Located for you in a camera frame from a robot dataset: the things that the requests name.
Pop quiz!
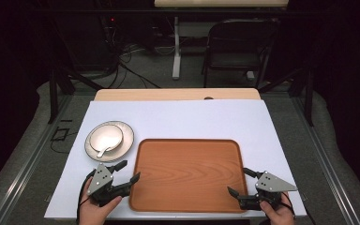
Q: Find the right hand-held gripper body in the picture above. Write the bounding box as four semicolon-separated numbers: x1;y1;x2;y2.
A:
239;170;299;211

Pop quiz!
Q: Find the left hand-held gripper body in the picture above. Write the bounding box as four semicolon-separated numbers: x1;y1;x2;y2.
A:
86;162;132;208

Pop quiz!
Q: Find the person's right hand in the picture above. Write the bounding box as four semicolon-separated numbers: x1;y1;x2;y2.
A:
259;192;295;225

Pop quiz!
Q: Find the person's left hand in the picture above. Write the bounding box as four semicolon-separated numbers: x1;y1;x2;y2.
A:
78;177;124;225

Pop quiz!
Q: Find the white spoon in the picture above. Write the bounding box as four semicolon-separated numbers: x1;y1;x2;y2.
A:
96;145;111;158

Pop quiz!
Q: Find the white round plate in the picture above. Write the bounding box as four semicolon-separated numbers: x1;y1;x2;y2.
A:
83;120;135;163

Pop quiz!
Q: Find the white bowl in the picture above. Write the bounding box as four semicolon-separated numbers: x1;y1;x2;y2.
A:
88;124;125;154

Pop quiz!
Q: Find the brown wooden tray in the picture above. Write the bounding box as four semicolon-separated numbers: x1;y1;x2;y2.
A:
128;138;249;214

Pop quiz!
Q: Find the white table mat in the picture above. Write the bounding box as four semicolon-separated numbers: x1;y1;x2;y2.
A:
43;99;308;220

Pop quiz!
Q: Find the light wooden table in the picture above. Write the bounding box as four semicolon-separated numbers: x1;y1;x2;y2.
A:
93;87;263;102

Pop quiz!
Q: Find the black metal stand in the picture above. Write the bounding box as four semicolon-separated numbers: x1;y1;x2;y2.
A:
258;67;315;128
47;67;105;125

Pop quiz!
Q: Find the black folding chair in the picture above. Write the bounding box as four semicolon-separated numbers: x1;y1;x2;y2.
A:
201;18;280;89

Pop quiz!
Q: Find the white desk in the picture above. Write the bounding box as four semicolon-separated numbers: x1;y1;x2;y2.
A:
154;0;291;81

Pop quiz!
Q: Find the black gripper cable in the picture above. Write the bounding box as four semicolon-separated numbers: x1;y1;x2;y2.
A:
75;169;98;225
280;191;317;225

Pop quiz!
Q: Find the aluminium floor rail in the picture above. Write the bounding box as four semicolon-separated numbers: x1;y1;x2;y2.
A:
0;93;73;225
290;95;360;225

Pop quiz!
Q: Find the black floor socket frame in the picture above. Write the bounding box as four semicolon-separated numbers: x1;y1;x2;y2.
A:
50;126;70;143

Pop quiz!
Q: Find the bundle of floor cables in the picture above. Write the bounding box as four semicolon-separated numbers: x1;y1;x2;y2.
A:
98;17;162;90

